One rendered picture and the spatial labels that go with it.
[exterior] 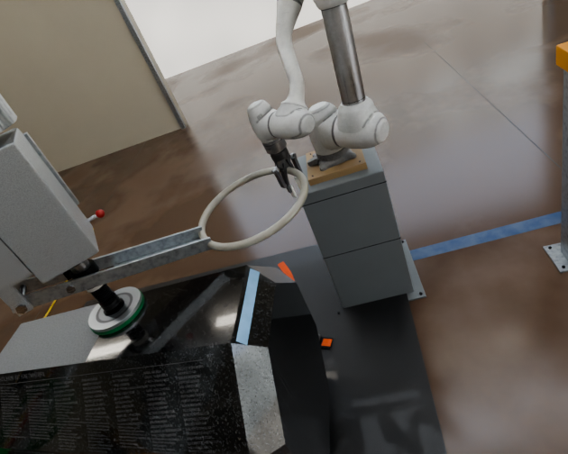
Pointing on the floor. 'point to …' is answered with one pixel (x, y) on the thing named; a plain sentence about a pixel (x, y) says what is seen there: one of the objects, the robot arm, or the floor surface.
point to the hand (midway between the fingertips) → (296, 187)
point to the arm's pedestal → (361, 235)
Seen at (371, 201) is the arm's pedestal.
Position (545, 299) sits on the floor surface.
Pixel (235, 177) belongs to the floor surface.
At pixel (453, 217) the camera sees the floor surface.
